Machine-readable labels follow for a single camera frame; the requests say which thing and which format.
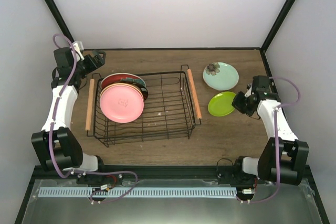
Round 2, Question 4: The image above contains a right wooden rack handle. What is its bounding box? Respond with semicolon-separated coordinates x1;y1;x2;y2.
187;69;202;120

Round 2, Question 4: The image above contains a black aluminium frame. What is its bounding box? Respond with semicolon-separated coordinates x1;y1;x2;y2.
14;0;330;224

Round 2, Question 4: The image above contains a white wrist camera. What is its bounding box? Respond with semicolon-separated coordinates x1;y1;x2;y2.
245;83;254;98
72;41;84;61

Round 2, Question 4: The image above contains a green small plate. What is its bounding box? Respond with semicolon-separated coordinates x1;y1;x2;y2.
207;91;236;117

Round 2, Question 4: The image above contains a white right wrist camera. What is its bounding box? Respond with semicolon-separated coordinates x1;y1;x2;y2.
245;83;254;98

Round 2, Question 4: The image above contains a black rimmed striped plate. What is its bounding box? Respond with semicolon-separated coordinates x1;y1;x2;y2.
100;73;149;100

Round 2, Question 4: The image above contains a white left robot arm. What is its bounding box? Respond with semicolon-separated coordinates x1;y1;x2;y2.
31;44;107;184

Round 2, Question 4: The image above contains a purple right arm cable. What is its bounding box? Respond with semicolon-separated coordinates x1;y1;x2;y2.
240;76;301;205

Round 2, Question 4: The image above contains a wooden rack handle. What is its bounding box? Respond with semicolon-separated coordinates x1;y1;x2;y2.
85;78;95;131
187;69;202;120

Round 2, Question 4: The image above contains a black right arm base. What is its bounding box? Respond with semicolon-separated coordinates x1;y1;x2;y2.
216;156;259;185

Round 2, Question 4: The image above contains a black wire dish rack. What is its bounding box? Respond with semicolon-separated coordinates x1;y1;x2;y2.
86;65;202;147

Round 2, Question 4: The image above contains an orange yellow plate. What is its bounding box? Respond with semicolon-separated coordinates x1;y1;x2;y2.
100;83;145;101

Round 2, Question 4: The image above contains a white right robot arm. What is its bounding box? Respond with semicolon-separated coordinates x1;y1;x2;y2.
232;76;309;185

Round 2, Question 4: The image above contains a pink bear plate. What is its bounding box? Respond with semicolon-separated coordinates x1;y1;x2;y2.
100;84;144;123

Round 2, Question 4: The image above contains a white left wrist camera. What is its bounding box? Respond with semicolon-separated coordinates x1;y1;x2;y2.
72;41;84;61

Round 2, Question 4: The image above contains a light blue flower plate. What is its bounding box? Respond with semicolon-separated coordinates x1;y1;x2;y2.
202;62;239;91

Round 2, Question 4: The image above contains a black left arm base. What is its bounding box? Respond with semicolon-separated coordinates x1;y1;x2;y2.
76;174;123;190

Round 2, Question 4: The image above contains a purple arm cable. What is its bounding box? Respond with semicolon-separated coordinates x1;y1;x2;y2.
49;34;139;204
240;76;301;205

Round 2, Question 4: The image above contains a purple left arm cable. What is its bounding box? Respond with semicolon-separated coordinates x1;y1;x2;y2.
49;34;139;204

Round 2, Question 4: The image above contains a left wooden rack handle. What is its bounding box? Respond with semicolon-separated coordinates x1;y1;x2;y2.
85;78;95;131

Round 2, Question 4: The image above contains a light blue slotted cable duct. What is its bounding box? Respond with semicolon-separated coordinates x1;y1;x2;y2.
38;187;237;199

